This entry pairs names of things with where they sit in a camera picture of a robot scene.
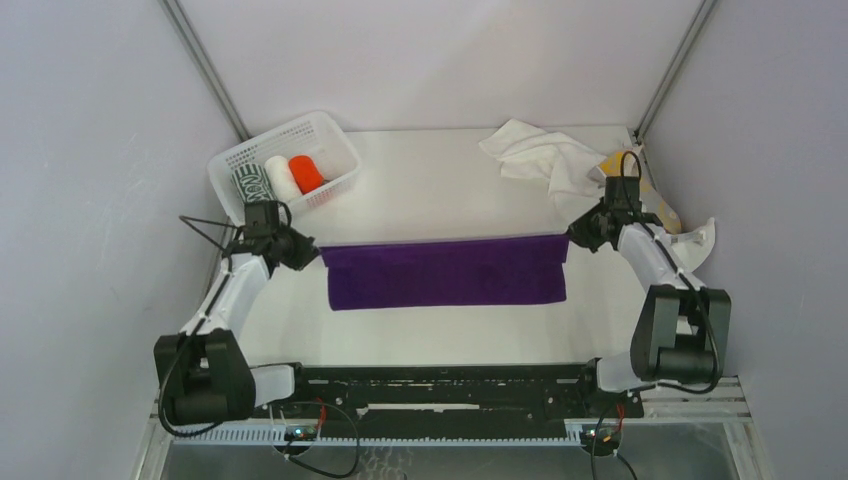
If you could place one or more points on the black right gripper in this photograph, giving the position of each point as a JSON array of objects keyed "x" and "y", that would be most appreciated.
[{"x": 580, "y": 233}]

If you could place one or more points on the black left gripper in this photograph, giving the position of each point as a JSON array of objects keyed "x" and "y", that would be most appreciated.
[{"x": 305, "y": 251}]

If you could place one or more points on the orange towel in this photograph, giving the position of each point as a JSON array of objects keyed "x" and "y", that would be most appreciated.
[{"x": 305, "y": 173}]

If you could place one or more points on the purple towel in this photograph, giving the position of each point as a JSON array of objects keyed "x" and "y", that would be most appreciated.
[{"x": 526, "y": 270}]

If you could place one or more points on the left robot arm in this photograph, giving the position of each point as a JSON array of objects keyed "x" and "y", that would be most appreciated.
[{"x": 204, "y": 377}]

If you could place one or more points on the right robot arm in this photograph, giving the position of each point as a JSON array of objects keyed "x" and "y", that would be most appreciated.
[{"x": 680, "y": 338}]

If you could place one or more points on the large white towel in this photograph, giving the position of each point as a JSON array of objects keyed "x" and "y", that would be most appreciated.
[{"x": 573, "y": 194}]

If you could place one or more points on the grey yellow patterned towel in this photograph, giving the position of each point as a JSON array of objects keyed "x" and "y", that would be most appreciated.
[{"x": 624, "y": 162}]

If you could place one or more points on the rolled white towel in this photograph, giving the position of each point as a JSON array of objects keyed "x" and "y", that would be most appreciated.
[{"x": 281, "y": 179}]

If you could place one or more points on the small white towel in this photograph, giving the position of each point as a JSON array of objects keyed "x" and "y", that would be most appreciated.
[{"x": 523, "y": 151}]

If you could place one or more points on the white plastic basket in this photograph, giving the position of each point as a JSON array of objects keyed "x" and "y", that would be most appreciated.
[{"x": 315, "y": 135}]

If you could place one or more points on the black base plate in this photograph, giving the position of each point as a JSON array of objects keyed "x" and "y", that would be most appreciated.
[{"x": 451, "y": 399}]

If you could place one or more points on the white slotted cable duct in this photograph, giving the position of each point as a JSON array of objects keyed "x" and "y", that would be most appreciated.
[{"x": 563, "y": 434}]

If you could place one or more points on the aluminium corner post right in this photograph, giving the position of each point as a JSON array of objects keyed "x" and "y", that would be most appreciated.
[{"x": 678, "y": 60}]

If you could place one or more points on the aluminium corner post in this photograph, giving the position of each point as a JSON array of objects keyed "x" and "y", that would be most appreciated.
[
  {"x": 678, "y": 60},
  {"x": 194, "y": 47}
]

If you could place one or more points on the aluminium corner post left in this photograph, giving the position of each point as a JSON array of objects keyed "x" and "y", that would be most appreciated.
[{"x": 194, "y": 47}]

